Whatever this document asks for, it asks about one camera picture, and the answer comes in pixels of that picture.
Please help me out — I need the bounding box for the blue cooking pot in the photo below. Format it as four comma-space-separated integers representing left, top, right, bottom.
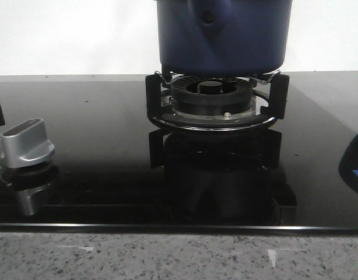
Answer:
156, 0, 292, 78

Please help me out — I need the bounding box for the black pot support grate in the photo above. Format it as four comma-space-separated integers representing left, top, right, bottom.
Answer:
145, 71, 290, 134

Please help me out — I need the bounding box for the black gas burner head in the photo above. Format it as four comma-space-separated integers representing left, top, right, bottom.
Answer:
170, 76, 253, 116

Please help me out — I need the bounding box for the black glass cooktop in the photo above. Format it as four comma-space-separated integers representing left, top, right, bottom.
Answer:
0, 75, 358, 235

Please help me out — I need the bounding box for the silver stove knob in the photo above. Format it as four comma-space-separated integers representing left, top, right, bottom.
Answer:
1, 118, 55, 169

